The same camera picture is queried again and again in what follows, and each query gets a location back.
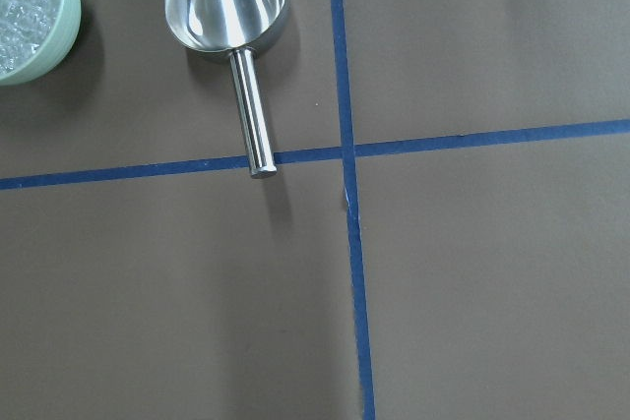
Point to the steel ice scoop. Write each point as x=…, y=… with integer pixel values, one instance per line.
x=235, y=31

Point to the green bowl of ice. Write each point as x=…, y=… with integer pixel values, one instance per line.
x=36, y=36

